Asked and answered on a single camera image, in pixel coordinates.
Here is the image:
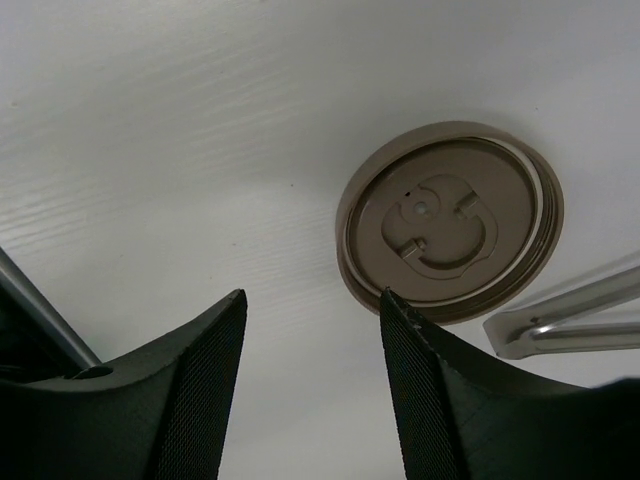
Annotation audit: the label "left aluminium frame post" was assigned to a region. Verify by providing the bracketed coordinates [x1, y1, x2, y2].
[1, 250, 101, 376]

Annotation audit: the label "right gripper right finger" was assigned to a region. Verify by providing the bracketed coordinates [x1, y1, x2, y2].
[380, 290, 639, 479]

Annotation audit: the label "steel food tongs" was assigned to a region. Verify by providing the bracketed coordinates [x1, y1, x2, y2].
[483, 251, 639, 360]

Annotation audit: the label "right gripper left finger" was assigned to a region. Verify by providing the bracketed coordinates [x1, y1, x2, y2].
[1, 289, 247, 479]

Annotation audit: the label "brown round lid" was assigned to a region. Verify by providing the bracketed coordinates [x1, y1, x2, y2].
[335, 121, 564, 324]

